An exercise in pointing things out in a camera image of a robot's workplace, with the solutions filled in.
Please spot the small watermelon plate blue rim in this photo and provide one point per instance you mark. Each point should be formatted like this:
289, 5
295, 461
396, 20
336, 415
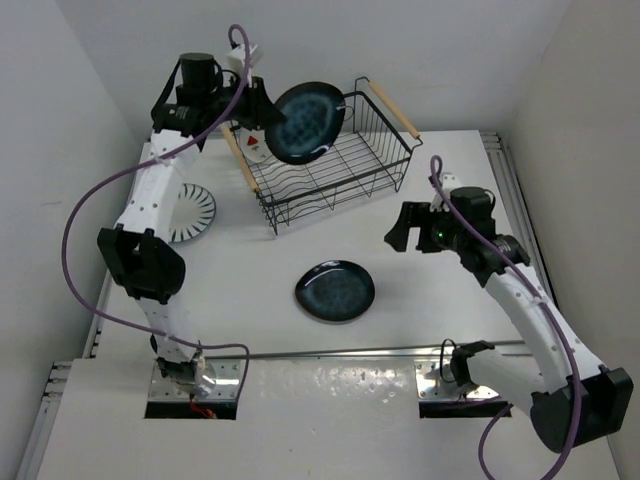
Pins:
253, 146

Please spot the left wooden rack handle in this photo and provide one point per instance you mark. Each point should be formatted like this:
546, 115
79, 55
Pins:
247, 174

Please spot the white plate blue stripes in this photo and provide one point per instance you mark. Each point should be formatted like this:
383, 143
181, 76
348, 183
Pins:
194, 212

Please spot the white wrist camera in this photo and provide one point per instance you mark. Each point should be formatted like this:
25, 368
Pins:
448, 183
241, 57

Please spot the right wooden rack handle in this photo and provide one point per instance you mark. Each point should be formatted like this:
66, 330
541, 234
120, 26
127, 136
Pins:
394, 109

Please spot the metal base plate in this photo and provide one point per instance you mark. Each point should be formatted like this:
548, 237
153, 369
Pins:
435, 383
221, 382

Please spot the dark blue glazed plate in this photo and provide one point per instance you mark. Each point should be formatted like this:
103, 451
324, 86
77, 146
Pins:
335, 291

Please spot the black wire dish rack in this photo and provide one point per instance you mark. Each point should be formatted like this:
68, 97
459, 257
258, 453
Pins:
372, 153

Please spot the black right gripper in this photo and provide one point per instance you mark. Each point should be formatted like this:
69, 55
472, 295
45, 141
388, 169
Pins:
413, 215

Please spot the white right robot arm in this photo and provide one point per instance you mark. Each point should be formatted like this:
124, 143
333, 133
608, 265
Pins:
574, 398

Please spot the wooden rack handle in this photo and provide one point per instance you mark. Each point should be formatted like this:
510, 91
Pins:
247, 174
394, 109

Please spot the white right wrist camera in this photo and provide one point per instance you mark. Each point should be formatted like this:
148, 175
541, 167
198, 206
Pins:
448, 183

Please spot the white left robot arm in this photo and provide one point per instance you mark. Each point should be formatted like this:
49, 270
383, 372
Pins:
140, 259

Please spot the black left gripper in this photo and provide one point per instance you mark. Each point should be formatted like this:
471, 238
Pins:
259, 112

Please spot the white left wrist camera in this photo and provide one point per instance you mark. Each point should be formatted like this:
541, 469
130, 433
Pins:
241, 57

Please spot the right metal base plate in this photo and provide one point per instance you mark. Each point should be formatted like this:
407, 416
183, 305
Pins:
435, 383

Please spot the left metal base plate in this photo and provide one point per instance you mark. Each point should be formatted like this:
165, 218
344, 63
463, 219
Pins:
221, 382

